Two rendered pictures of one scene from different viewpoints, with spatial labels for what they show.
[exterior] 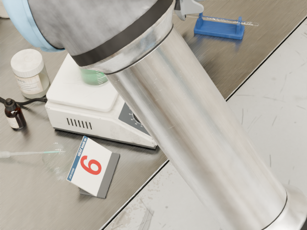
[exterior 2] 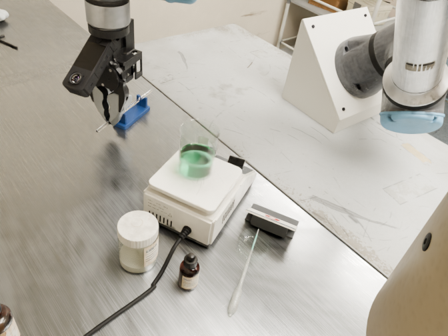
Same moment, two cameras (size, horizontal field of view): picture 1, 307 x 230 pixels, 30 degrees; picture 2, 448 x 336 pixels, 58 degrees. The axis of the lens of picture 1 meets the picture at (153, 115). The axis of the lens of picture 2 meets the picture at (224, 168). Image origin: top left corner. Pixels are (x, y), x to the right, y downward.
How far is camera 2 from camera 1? 94 cm
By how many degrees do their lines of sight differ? 61
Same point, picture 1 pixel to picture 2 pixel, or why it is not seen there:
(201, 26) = (123, 121)
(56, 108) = (217, 215)
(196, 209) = (312, 173)
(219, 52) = (158, 123)
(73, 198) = (296, 245)
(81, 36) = not seen: outside the picture
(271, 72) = (193, 107)
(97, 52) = not seen: outside the picture
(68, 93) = (213, 193)
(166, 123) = not seen: outside the picture
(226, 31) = (139, 111)
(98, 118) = (240, 186)
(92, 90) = (215, 175)
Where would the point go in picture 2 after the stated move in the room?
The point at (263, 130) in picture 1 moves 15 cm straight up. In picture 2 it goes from (247, 125) to (259, 67)
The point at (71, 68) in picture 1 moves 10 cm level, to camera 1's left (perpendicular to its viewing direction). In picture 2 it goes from (177, 185) to (166, 233)
